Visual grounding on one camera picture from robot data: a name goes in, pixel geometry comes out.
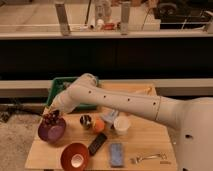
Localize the dark purple grapes bunch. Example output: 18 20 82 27
43 114 58 125

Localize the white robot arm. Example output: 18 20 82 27
50 73 213 171

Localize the purple bowl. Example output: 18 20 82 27
38 118 66 143

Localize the red bowl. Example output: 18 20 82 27
60 143 89 171

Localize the green plastic bin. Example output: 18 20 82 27
46 77 97 111

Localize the orange fruit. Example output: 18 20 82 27
92 118 105 133

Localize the black remote control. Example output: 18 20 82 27
88 133 107 156

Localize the crumpled clear plastic bag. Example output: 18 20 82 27
100 110 119 124

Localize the wooden table board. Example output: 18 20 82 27
24 82 179 171

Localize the white paper cup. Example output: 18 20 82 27
113 116 131 135

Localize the blue sponge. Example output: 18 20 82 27
109 143 124 168

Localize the white bottle on shelf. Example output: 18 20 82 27
96 19 104 30

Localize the red object on shelf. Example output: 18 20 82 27
102 23 115 30

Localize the silver fork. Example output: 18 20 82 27
130 153 167 164

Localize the left metal post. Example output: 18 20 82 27
55 1 70 36

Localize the metal post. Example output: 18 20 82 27
55 1 70 36
120 1 130 35

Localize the right metal post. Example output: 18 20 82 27
120 1 130 35

